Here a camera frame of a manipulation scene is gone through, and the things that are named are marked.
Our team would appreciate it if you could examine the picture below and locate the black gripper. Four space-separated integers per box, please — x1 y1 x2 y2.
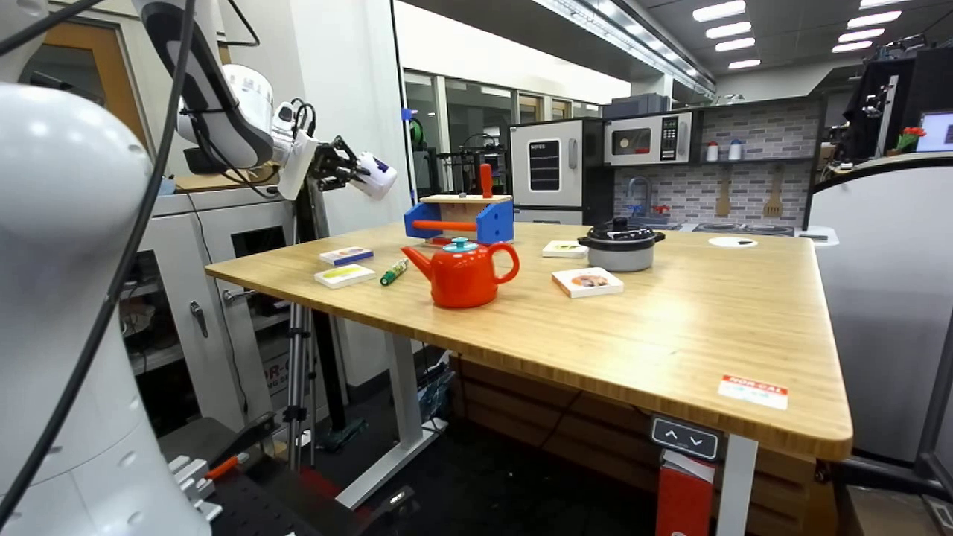
308 138 361 191

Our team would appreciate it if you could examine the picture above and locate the white metal mug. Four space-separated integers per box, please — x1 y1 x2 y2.
357 154 397 196

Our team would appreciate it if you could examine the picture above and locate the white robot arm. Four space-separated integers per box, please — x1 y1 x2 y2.
135 0 375 200

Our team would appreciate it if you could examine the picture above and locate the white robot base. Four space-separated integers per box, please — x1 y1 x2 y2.
0 0 214 536

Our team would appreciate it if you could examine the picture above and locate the white book yellow circle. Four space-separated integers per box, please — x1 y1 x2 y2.
314 264 375 290

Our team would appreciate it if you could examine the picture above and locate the small white yellow card book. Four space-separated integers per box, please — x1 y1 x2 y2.
543 242 588 260

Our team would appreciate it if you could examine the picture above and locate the small white book orange picture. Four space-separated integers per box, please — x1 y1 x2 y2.
552 267 625 297

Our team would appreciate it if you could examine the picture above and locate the green glue marker tube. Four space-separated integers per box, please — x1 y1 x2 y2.
378 260 408 290

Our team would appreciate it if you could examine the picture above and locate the blue wooden toy tool bench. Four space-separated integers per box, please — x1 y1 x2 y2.
405 163 516 243

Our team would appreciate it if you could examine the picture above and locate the red teapot with teal lid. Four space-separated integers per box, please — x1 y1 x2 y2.
405 239 522 309

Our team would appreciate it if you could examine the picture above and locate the toy oven white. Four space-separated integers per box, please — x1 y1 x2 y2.
509 120 606 209

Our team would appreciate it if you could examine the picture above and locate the white cabinet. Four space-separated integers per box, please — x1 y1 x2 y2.
120 191 288 436

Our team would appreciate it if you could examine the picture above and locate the grey black toy pot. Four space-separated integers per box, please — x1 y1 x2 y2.
582 226 662 273

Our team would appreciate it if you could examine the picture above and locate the toy microwave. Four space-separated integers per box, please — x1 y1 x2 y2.
606 114 693 168

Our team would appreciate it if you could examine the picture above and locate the wooden standing desk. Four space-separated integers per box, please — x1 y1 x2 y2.
212 224 851 536

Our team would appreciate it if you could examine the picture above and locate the desk height control panel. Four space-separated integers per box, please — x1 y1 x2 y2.
650 416 722 461

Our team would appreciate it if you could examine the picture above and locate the red white warning sticker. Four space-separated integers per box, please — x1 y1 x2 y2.
719 374 789 410

